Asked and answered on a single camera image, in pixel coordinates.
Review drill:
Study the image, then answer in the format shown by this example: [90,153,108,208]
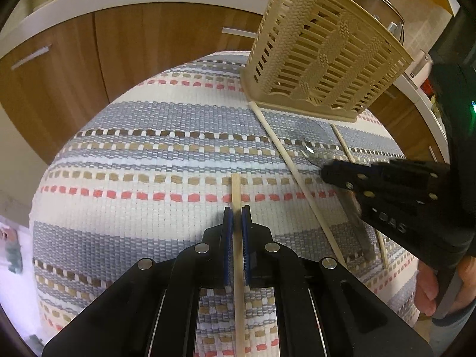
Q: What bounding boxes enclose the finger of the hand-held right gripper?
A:
[321,158,451,189]
[349,178,453,213]

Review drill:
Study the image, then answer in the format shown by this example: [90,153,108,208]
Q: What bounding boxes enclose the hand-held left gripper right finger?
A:
[241,204,434,357]

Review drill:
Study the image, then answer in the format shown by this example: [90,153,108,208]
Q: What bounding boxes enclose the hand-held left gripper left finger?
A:
[43,206,236,357]

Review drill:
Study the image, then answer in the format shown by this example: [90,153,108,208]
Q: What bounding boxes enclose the wooden chopstick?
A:
[248,101,348,270]
[330,123,389,269]
[231,173,248,357]

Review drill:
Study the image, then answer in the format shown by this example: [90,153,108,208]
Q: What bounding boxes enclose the metal spoon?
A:
[288,119,377,261]

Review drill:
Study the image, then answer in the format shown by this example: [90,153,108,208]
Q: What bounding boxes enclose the beige plastic utensil basket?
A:
[240,0,413,123]

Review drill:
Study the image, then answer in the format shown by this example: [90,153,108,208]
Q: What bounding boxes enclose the person's right hand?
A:
[414,259,476,321]

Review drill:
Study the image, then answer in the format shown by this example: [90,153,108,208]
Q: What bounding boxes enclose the white electric kettle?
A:
[407,53,433,82]

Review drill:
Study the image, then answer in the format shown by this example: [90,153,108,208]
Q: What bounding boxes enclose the striped woven tablecloth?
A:
[29,50,419,357]

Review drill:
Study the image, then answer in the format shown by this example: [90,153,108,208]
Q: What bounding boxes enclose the wooden base cabinet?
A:
[0,4,452,164]

